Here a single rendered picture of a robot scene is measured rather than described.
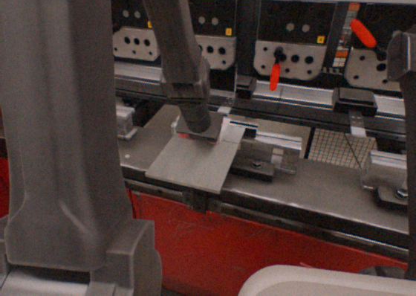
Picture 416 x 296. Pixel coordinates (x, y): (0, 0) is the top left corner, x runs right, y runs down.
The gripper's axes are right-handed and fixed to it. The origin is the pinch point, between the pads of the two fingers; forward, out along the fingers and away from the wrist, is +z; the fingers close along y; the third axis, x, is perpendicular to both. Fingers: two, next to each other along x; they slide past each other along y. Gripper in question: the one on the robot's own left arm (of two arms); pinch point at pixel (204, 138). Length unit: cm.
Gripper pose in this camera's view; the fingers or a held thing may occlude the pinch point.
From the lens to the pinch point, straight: 75.0
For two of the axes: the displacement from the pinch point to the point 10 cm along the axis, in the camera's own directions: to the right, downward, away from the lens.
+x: -2.7, 8.9, -3.8
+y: -9.5, -1.8, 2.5
